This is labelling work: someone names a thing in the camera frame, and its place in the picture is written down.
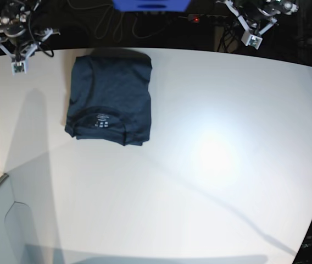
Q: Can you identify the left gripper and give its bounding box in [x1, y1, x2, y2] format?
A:
[216, 0, 280, 27]

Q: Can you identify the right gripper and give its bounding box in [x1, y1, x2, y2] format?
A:
[0, 27, 60, 55]

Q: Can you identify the dark blue t-shirt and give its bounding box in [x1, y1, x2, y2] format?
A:
[65, 54, 152, 146]

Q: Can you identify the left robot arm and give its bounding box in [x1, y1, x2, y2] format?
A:
[216, 0, 298, 28]

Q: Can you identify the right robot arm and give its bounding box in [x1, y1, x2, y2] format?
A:
[0, 1, 60, 59]

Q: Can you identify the black power strip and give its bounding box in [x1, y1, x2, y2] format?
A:
[178, 14, 233, 26]

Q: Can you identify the blue plastic bin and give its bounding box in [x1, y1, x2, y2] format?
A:
[112, 0, 191, 12]

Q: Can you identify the grey looped cable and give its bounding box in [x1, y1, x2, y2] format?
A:
[94, 10, 173, 40]

